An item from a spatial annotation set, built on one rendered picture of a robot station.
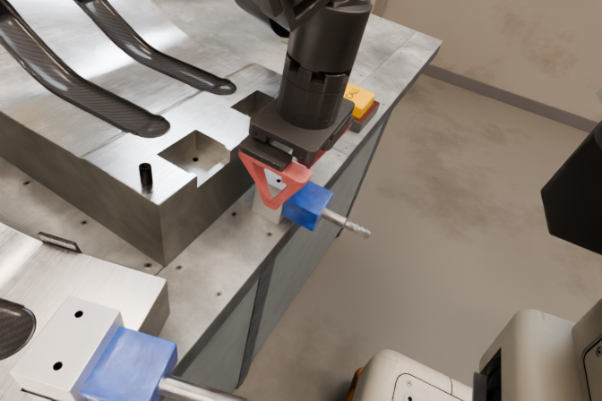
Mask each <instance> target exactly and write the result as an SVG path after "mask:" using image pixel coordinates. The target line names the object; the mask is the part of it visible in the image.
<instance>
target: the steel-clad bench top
mask: <svg viewBox="0 0 602 401"><path fill-rule="evenodd" d="M152 1H153V2H154V4H155V5H156V6H157V7H158V8H159V9H160V10H161V11H162V12H163V13H164V14H165V15H166V16H167V17H168V18H169V19H170V20H171V21H172V22H173V23H174V24H175V25H176V26H177V27H178V28H179V29H180V30H181V31H183V32H184V33H185V34H186V35H187V36H189V37H190V38H193V39H195V40H197V41H199V42H202V43H203V44H205V45H208V46H210V47H214V48H217V49H219V50H221V51H224V52H226V53H229V54H231V55H235V56H237V57H239V58H242V59H244V60H246V61H248V62H250V63H258V64H260V65H262V66H264V67H266V68H269V69H271V70H273V71H274V72H276V73H280V74H282V72H283V67H284V63H285V57H286V53H287V48H288V44H287V43H284V42H282V41H281V37H280V36H278V35H277V34H275V33H274V32H273V31H271V30H270V29H268V28H267V27H266V26H264V25H263V24H262V23H260V22H259V21H257V20H256V19H255V18H254V17H253V16H252V15H250V14H249V13H247V12H246V11H244V10H243V9H242V8H240V7H239V6H238V5H237V3H236V2H235V0H152ZM442 43H443V41H442V40H440V39H437V38H433V37H431V36H428V35H426V34H424V33H421V32H418V31H416V30H413V29H410V28H407V27H405V26H402V25H399V24H398V23H395V22H393V21H388V20H386V19H384V18H381V17H379V16H376V15H374V14H371V13H370V15H369V19H368V22H367V24H366V27H365V32H364V35H363V37H362V40H361V44H360V47H359V49H358V52H357V57H356V60H355V62H354V65H353V68H352V71H351V74H350V77H349V80H348V82H349V83H351V84H353V85H356V86H358V87H359V88H362V89H364V90H367V91H370V92H372V93H374V94H375V98H374V100H375V101H377V102H380V106H379V108H378V111H377V113H376V114H375V115H374V117H373V118H372V119H371V120H370V121H369V122H368V124H367V125H366V126H365V127H364V129H363V130H362V131H361V132H360V133H357V132H354V131H352V130H350V129H348V130H347V131H346V132H345V133H344V134H343V135H342V136H341V137H340V138H339V139H338V140H337V142H336V143H335V144H334V146H333V147H332V148H331V149H330V150H328V151H327V152H326V153H325V154H324V155H323V156H322V157H321V158H320V159H319V160H318V161H317V162H316V163H315V164H314V165H313V166H312V167H311V168H310V169H309V170H311V171H313V172H314V173H313V175H312V177H311V178H310V179H309V181H311V182H313V183H316V184H318V185H320V186H321V187H324V186H325V185H326V184H327V183H328V182H329V181H330V180H331V178H332V177H333V176H334V174H335V173H336V172H337V171H338V170H339V168H340V167H341V166H342V164H343V163H344V162H345V161H346V160H347V158H348V157H349V156H350V155H351V153H352V152H353V151H354V150H355V148H356V147H357V146H358V145H359V143H360V142H361V141H362V140H363V139H364V138H365V137H366V135H367V134H368V133H369V132H370V131H371V129H372V128H373V127H374V126H375V124H376V123H377V122H378V121H379V119H380V118H381V117H382V116H383V114H384V113H385V112H386V111H387V109H388V108H389V107H390V106H391V104H392V103H393V102H394V101H395V99H396V98H397V97H398V96H399V95H400V93H401V92H402V91H403V90H404V89H405V88H406V87H407V86H408V84H409V83H410V82H411V80H412V79H413V78H414V77H415V76H416V74H417V73H418V72H419V70H420V69H421V68H422V67H423V66H424V64H425V63H426V62H427V60H428V59H429V58H430V57H431V56H432V54H433V53H434V52H435V50H436V49H437V48H438V47H439V46H440V45H441V44H442ZM254 187H255V184H254V185H253V186H252V187H251V188H250V189H249V190H248V191H247V192H246V193H244V194H243V195H242V196H241V197H240V198H239V199H238V200H237V201H236V202H235V203H234V204H233V205H232V206H231V207H229V208H228V209H227V210H226V211H225V212H224V213H223V214H222V215H221V216H220V217H219V218H218V219H217V220H216V221H214V222H213V223H212V224H211V225H210V226H209V227H208V228H207V229H206V230H205V231H204V232H203V233H202V234H201V235H199V236H198V237H197V238H196V239H195V240H194V241H193V242H192V243H191V244H190V245H189V246H188V247H187V248H185V249H184V250H183V251H182V252H181V253H180V254H179V255H178V256H177V257H176V258H175V259H174V260H173V261H171V262H170V263H169V264H168V265H167V266H166V267H165V268H164V267H163V266H161V265H160V264H158V263H157V262H156V261H155V260H153V259H151V258H150V257H149V256H147V255H146V254H144V253H143V252H141V251H139V250H138V249H136V248H135V247H133V246H132V245H131V244H129V243H128V242H126V241H125V240H123V239H122V238H121V237H119V236H118V235H116V234H114V233H113V232H111V231H110V230H108V229H107V228H105V227H104V226H103V225H101V224H100V223H98V222H97V221H95V220H94V219H93V218H91V217H89V216H88V215H86V214H85V213H83V212H82V211H80V210H79V209H77V208H76V207H75V206H73V205H72V204H70V203H69V202H67V201H66V200H64V199H63V198H61V197H60V196H58V195H57V194H55V193H54V192H52V191H50V190H49V189H48V188H47V187H45V186H44V185H42V184H41V183H39V182H38V181H36V180H35V179H33V178H32V177H30V176H29V175H27V174H25V173H24V172H22V171H21V170H20V169H19V168H17V167H16V166H14V165H12V164H11V163H10V162H8V161H7V160H5V159H4V158H2V157H0V222H1V223H3V224H4V225H6V226H9V227H10V228H12V229H14V230H16V231H18V232H20V233H22V234H25V235H27V236H29V237H32V238H34V239H37V240H39V241H41V242H42V240H41V239H40V237H39V236H38V233H39V232H44V233H47V234H50V235H55V236H58V237H61V238H64V239H67V240H70V241H73V242H76V243H77V245H78V246H79V248H80V250H81V252H82V254H85V255H88V256H91V257H93V258H97V259H100V260H104V261H108V262H111V263H114V264H117V265H120V266H123V267H126V268H129V269H134V270H137V271H141V272H143V273H146V274H150V275H153V276H155V277H161V278H164V279H166V280H167V283H168V300H169V309H170V314H169V316H168V319H167V321H166V322H165V324H164V326H163V328H162V330H161V331H160V333H159V336H158V337H159V338H162V339H165V340H168V341H171V342H174V343H176V348H177V363H176V367H177V365H178V364H180V363H181V361H182V360H183V359H184V358H185V356H186V355H187V354H188V353H189V351H190V350H191V349H192V348H193V346H194V345H195V344H196V343H197V341H198V340H199V339H200V338H201V336H202V335H203V334H204V333H205V331H206V330H207V329H208V328H209V326H210V325H211V324H212V323H213V321H215V319H217V317H218V316H219V315H220V314H221V312H222V311H223V310H224V309H225V307H226V306H227V305H228V304H229V302H230V301H231V300H232V299H233V297H234V296H235V295H236V294H237V292H238V291H239V290H240V289H241V287H242V286H243V285H244V284H245V282H246V281H247V280H248V279H249V278H250V276H252V274H253V273H254V272H255V271H256V270H257V269H258V267H259V266H260V265H261V264H262V262H263V261H264V260H265V259H266V257H267V256H268V255H269V254H270V252H271V251H272V250H273V249H274V247H275V246H276V245H277V244H278V242H279V241H280V240H281V239H282V237H283V236H284V235H285V234H286V232H287V231H288V230H289V229H290V228H291V227H292V226H293V225H294V223H295V222H294V221H292V220H290V219H288V218H285V217H284V218H283V219H282V220H281V221H280V223H279V224H278V225H277V224H275V223H273V222H271V221H270V220H269V219H267V218H264V217H262V216H261V215H259V214H257V213H255V212H253V211H252V206H253V199H254ZM176 367H175V368H176Z"/></svg>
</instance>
